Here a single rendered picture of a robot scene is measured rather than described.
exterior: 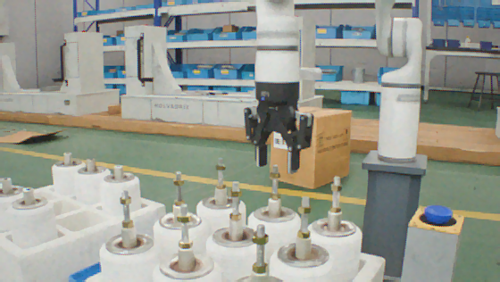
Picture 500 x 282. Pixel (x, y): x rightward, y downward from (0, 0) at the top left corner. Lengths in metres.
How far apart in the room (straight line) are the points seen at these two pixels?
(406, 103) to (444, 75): 7.85
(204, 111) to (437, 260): 2.42
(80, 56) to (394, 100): 3.10
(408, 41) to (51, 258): 0.87
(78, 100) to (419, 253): 3.36
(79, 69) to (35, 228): 2.94
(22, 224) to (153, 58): 2.56
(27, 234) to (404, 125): 0.83
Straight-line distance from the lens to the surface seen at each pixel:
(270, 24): 0.68
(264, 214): 0.76
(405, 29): 0.96
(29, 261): 0.85
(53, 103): 3.93
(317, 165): 1.73
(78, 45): 3.74
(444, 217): 0.59
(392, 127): 0.97
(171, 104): 3.02
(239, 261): 0.64
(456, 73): 8.81
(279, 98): 0.67
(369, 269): 0.74
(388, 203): 0.99
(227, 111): 2.79
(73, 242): 0.89
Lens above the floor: 0.53
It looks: 12 degrees down
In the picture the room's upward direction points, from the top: straight up
